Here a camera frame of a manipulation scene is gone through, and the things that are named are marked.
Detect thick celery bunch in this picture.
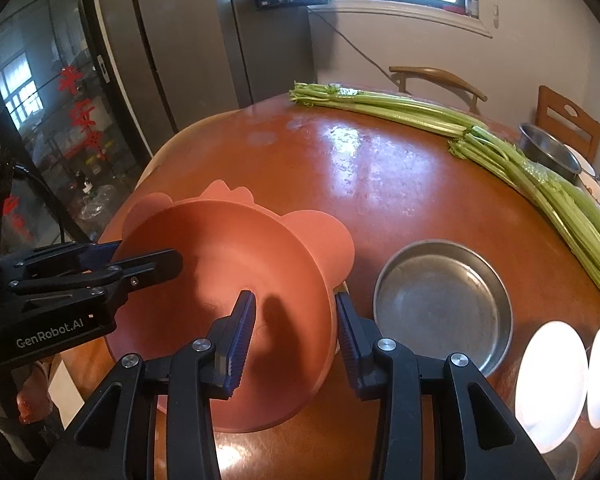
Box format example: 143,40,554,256
447,127,600,302

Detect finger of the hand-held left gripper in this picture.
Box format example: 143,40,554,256
0,240,124,281
9,249,184,312

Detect wooden chair with cutout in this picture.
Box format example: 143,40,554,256
535,85,600,159

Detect curved-back wooden chair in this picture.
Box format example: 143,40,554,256
388,65,488,116

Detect orange silicone bowl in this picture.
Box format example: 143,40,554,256
104,180,356,433

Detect thin wall cable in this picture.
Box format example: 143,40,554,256
307,6,412,97

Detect black-framed glass door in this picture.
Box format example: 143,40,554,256
0,0,153,243

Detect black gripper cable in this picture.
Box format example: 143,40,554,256
10,162,66,247

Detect stainless steel bowl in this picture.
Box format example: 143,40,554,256
517,122,583,184

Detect red paper decoration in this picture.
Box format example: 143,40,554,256
59,64,107,162

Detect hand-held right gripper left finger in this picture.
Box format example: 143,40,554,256
35,290,257,480

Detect person's left hand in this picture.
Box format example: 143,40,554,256
16,360,56,423

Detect thin celery bunch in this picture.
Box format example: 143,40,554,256
288,81,491,142

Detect white enamel bowl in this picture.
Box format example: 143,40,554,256
562,144,600,181

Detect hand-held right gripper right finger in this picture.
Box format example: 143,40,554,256
334,292,556,480

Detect grey refrigerator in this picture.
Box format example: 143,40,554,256
87,0,313,150

